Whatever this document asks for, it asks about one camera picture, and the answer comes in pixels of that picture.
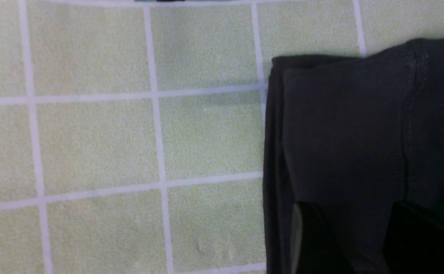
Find dark gray long-sleeved shirt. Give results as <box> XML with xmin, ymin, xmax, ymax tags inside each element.
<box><xmin>262</xmin><ymin>38</ymin><xmax>444</xmax><ymax>274</ymax></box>

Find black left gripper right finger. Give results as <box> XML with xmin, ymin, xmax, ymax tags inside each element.
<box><xmin>383</xmin><ymin>201</ymin><xmax>444</xmax><ymax>274</ymax></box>

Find green checkered table mat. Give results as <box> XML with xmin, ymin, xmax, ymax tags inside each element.
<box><xmin>0</xmin><ymin>0</ymin><xmax>444</xmax><ymax>274</ymax></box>

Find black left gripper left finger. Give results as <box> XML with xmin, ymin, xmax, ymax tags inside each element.
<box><xmin>290</xmin><ymin>202</ymin><xmax>354</xmax><ymax>274</ymax></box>

